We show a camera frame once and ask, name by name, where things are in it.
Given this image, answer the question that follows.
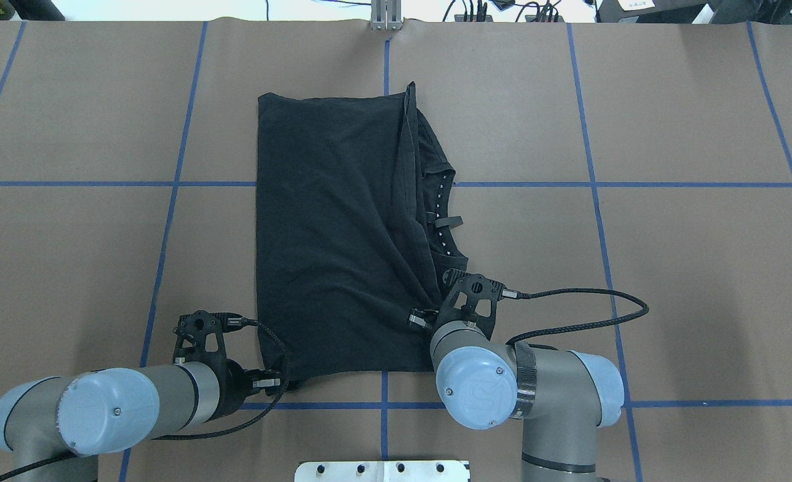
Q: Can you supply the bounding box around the black water bottle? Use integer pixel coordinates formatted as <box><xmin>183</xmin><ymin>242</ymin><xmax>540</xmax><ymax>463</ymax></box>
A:
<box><xmin>10</xmin><ymin>0</ymin><xmax>66</xmax><ymax>21</ymax></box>

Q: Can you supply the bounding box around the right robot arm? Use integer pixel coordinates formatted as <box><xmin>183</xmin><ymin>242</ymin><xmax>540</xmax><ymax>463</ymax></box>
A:
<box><xmin>408</xmin><ymin>309</ymin><xmax>625</xmax><ymax>481</ymax></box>

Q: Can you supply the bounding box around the black label printer box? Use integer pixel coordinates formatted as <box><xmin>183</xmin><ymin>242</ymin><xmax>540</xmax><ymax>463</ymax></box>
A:
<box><xmin>597</xmin><ymin>1</ymin><xmax>709</xmax><ymax>24</ymax></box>

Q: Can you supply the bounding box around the black graphic t-shirt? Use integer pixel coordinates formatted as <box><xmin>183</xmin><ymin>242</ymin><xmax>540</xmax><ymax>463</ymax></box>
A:
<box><xmin>255</xmin><ymin>84</ymin><xmax>468</xmax><ymax>382</ymax></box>

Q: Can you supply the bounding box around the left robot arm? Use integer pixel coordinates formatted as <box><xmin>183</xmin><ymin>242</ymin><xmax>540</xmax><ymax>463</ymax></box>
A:
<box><xmin>0</xmin><ymin>361</ymin><xmax>288</xmax><ymax>481</ymax></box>

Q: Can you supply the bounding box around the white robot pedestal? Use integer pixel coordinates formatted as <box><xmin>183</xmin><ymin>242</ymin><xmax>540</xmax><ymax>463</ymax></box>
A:
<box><xmin>294</xmin><ymin>459</ymin><xmax>471</xmax><ymax>481</ymax></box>

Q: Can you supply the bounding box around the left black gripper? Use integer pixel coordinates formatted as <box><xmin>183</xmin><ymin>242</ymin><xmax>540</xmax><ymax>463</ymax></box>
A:
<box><xmin>219</xmin><ymin>359</ymin><xmax>282</xmax><ymax>414</ymax></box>

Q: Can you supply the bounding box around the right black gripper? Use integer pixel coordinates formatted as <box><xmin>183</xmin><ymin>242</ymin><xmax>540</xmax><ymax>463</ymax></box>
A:
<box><xmin>408</xmin><ymin>306</ymin><xmax>457</xmax><ymax>335</ymax></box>

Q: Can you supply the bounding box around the aluminium frame post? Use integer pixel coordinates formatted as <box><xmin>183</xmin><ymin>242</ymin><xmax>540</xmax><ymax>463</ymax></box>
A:
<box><xmin>369</xmin><ymin>0</ymin><xmax>404</xmax><ymax>31</ymax></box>

